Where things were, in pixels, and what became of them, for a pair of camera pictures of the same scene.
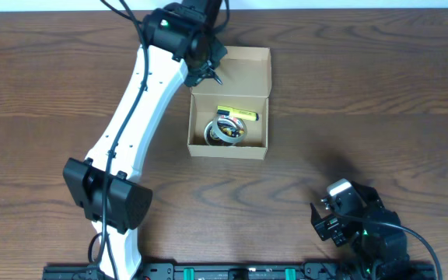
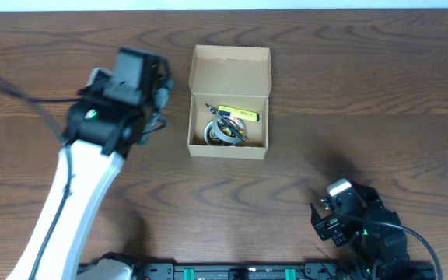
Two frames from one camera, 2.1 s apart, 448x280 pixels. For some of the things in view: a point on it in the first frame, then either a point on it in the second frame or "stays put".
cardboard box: x=246 y=75 stays put
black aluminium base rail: x=352 y=271 stays put
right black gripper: x=328 y=227 stays put
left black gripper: x=200 y=67 to x=167 y=82
